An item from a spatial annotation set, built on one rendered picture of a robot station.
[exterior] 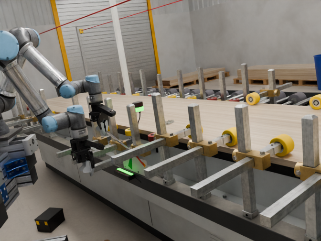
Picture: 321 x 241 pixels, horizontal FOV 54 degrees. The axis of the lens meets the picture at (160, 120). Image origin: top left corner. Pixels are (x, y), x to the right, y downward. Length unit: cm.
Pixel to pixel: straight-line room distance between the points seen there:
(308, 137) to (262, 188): 53
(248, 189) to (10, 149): 131
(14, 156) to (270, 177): 137
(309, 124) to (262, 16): 908
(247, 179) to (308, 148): 29
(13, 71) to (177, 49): 1050
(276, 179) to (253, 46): 899
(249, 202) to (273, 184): 22
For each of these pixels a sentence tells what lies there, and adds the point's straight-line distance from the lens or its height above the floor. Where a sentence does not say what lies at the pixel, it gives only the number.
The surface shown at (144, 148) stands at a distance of 144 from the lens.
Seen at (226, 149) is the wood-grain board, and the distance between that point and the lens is 148.
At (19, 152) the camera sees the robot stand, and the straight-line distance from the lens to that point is 194.
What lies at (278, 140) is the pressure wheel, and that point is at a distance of 131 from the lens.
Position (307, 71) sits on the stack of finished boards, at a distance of 779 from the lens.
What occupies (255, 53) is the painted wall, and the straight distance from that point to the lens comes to 1028.
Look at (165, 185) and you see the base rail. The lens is 163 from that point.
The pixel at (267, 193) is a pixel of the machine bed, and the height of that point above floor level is 69.
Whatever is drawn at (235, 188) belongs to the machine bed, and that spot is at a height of 66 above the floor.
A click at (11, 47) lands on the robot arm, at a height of 148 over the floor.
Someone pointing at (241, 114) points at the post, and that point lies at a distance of 115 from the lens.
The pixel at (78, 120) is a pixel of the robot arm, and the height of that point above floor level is 111.
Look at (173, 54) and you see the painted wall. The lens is 1171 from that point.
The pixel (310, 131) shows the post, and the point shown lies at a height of 109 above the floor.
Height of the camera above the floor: 140
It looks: 14 degrees down
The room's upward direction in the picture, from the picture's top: 9 degrees counter-clockwise
